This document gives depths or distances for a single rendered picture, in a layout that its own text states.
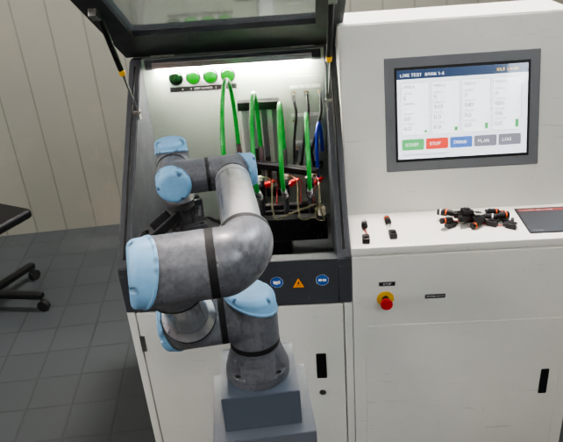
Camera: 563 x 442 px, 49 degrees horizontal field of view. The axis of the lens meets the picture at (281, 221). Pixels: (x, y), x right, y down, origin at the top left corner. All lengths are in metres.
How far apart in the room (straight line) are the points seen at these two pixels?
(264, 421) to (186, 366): 0.64
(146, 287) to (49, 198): 3.49
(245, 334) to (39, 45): 3.02
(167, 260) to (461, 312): 1.22
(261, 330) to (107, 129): 2.95
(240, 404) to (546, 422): 1.23
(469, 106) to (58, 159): 2.95
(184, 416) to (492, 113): 1.41
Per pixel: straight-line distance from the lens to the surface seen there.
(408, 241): 1.86
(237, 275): 0.97
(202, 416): 2.24
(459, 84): 2.02
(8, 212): 3.57
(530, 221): 2.02
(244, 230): 1.00
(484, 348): 2.11
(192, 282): 0.97
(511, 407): 2.30
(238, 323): 1.38
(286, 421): 1.53
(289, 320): 1.96
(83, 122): 4.20
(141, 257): 0.98
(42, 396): 3.09
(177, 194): 1.33
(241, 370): 1.46
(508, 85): 2.05
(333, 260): 1.84
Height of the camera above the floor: 1.89
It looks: 27 degrees down
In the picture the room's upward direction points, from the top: 5 degrees counter-clockwise
